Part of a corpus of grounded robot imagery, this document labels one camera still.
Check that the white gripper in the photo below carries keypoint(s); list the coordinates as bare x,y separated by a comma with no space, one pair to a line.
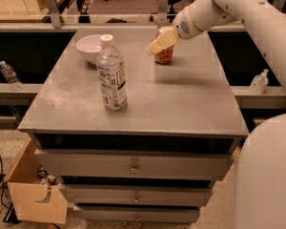
185,25

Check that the red coke can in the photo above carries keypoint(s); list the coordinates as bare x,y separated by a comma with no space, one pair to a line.
166,56

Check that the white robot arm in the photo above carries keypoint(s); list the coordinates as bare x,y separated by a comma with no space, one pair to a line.
260,180

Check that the clear plastic water bottle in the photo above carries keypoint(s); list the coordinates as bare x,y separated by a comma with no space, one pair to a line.
111,72

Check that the hand sanitizer pump bottle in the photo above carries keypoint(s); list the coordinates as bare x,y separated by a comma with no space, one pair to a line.
259,83

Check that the small water bottle on ledge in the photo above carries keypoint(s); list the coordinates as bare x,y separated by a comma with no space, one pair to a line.
11,76

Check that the white bowl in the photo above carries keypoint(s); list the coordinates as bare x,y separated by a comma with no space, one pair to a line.
89,47

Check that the grey drawer cabinet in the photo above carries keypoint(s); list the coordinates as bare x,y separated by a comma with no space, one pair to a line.
187,107

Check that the top grey drawer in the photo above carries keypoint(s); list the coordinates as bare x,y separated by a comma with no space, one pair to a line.
88,163

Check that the grey drawer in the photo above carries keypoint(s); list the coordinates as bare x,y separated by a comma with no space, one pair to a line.
88,163
139,214
135,195

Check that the middle grey drawer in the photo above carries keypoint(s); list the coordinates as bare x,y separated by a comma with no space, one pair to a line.
135,195

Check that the bottom grey drawer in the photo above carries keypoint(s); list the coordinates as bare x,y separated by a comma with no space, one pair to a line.
139,214

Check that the wooden bin with items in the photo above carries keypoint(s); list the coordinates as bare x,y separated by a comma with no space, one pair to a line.
33,201

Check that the middle metal rail bracket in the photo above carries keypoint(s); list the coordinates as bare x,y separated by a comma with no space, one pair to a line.
162,13

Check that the left metal rail bracket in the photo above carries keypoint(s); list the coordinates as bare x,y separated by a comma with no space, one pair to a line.
54,13

